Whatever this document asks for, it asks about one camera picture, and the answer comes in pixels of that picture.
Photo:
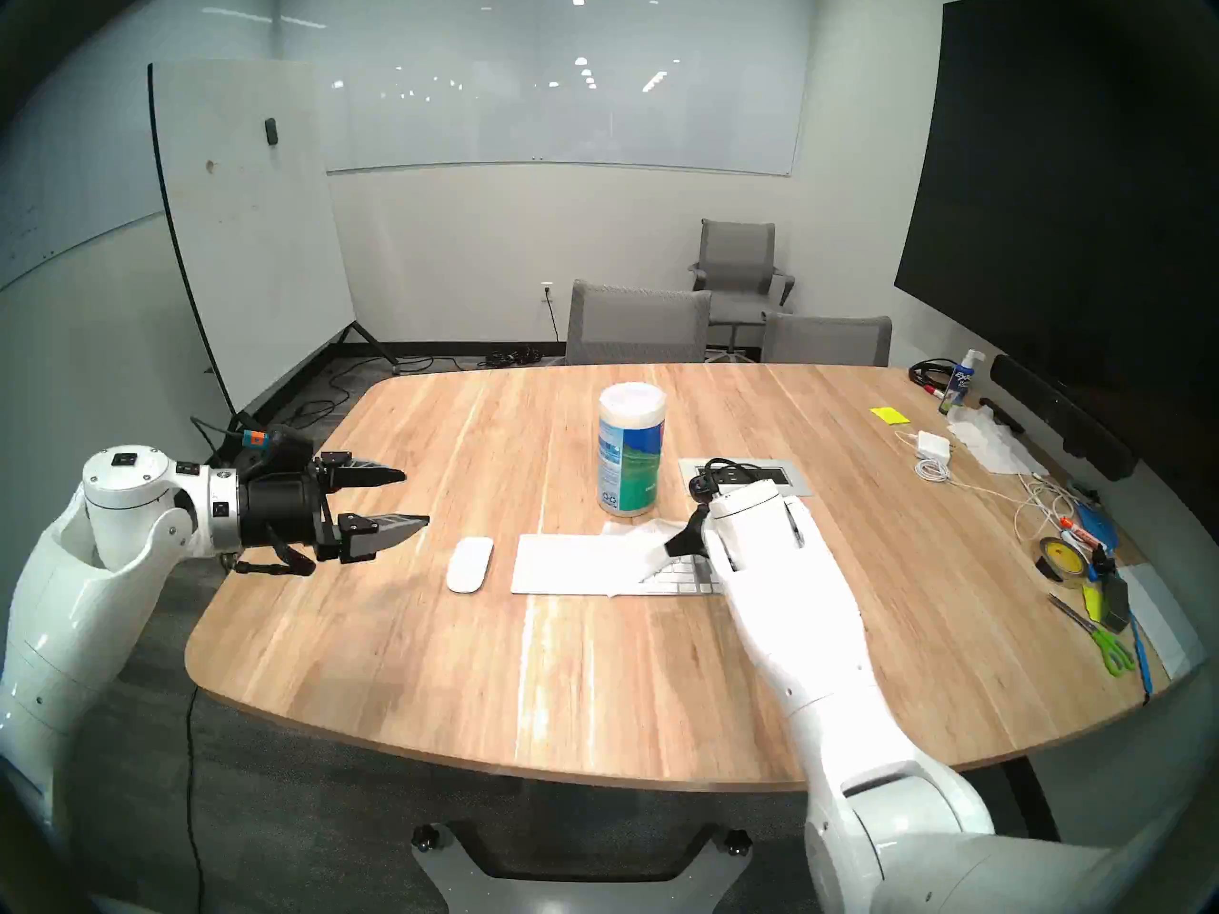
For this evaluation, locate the white marker with red label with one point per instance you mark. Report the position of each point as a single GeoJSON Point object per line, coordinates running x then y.
{"type": "Point", "coordinates": [1081, 533]}

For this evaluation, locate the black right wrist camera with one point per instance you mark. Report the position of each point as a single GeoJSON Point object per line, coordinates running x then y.
{"type": "Point", "coordinates": [705, 488]}

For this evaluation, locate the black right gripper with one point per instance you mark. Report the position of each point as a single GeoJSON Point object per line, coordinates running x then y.
{"type": "Point", "coordinates": [707, 526]}

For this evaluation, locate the white disinfecting wipe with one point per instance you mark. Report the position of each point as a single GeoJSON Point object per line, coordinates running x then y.
{"type": "Point", "coordinates": [633, 550]}

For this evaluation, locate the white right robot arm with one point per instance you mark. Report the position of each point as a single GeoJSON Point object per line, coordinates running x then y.
{"type": "Point", "coordinates": [819, 655]}

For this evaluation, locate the blue pen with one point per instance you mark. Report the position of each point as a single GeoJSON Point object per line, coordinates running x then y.
{"type": "Point", "coordinates": [1140, 655]}

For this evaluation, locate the glass wall board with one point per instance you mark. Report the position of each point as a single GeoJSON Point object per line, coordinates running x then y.
{"type": "Point", "coordinates": [57, 188]}
{"type": "Point", "coordinates": [571, 84]}

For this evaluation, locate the crumpled white tissue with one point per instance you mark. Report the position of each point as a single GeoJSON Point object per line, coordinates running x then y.
{"type": "Point", "coordinates": [990, 441]}

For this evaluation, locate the mobile whiteboard on stand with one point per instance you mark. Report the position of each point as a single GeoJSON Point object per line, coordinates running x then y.
{"type": "Point", "coordinates": [248, 236]}

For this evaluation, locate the grey mesh office chair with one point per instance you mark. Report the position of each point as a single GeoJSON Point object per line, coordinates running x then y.
{"type": "Point", "coordinates": [827, 341]}
{"type": "Point", "coordinates": [633, 324]}

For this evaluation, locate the whiteboard cleaner spray bottle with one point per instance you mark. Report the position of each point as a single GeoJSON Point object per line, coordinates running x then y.
{"type": "Point", "coordinates": [960, 384]}

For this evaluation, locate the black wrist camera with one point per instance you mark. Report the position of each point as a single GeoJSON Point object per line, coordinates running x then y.
{"type": "Point", "coordinates": [705, 488]}
{"type": "Point", "coordinates": [286, 443]}

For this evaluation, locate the grey office chair with armrests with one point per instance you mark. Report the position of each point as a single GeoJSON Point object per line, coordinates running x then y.
{"type": "Point", "coordinates": [738, 260]}

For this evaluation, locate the black whiteboard eraser block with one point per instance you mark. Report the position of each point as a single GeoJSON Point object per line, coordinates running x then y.
{"type": "Point", "coordinates": [1114, 598]}

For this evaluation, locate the black video conference bar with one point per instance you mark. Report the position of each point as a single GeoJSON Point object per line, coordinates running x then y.
{"type": "Point", "coordinates": [1067, 417]}

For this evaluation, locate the white slim keyboard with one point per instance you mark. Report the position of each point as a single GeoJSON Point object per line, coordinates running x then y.
{"type": "Point", "coordinates": [562, 565]}

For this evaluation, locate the silver table power outlet box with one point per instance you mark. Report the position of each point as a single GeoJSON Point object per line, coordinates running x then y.
{"type": "Point", "coordinates": [790, 479]}

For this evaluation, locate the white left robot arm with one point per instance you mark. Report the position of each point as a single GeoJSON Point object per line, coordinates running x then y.
{"type": "Point", "coordinates": [67, 579]}

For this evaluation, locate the disinfecting wipes canister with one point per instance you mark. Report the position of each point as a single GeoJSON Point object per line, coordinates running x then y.
{"type": "Point", "coordinates": [630, 455]}

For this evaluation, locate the yellow sticky note pad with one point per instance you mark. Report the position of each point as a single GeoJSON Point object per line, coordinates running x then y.
{"type": "Point", "coordinates": [889, 415]}

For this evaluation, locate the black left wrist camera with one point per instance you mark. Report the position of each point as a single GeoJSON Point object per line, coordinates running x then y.
{"type": "Point", "coordinates": [286, 443]}

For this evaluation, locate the black table leg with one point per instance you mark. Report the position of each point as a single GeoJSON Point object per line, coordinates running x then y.
{"type": "Point", "coordinates": [1033, 793]}

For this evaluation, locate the large black wall screen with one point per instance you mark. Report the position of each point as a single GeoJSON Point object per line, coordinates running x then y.
{"type": "Point", "coordinates": [1048, 208]}

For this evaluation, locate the black and yellow tape roll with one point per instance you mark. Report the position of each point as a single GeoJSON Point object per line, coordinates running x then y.
{"type": "Point", "coordinates": [1062, 560]}

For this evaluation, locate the white power adapter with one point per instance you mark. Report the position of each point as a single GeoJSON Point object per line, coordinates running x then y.
{"type": "Point", "coordinates": [933, 444]}

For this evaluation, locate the blue pouch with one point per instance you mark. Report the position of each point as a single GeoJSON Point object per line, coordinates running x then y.
{"type": "Point", "coordinates": [1100, 524]}

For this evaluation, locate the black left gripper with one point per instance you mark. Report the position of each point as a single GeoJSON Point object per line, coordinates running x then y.
{"type": "Point", "coordinates": [276, 507]}

